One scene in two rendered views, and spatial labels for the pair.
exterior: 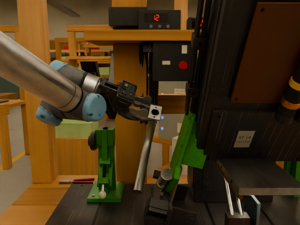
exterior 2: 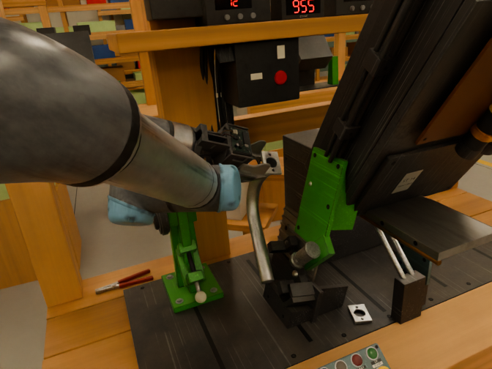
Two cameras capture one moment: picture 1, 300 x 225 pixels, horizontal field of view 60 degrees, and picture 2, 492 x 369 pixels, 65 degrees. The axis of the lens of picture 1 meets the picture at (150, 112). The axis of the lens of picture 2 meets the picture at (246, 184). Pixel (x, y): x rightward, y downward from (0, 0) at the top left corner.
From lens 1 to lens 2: 0.37 m
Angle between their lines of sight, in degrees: 24
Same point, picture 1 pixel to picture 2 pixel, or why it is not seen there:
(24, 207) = (72, 355)
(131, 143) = not seen: hidden behind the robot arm
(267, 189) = (465, 244)
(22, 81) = (168, 188)
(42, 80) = (190, 175)
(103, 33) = (153, 37)
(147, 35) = (226, 35)
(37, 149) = (46, 252)
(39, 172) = (57, 288)
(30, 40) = not seen: outside the picture
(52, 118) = (147, 217)
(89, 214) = (192, 331)
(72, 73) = not seen: hidden behind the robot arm
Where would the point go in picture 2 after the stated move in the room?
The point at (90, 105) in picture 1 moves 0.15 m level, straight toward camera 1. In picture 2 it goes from (233, 187) to (302, 222)
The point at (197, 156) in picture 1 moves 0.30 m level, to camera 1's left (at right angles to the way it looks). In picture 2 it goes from (347, 214) to (217, 252)
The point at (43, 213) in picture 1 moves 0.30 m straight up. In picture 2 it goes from (113, 354) to (82, 239)
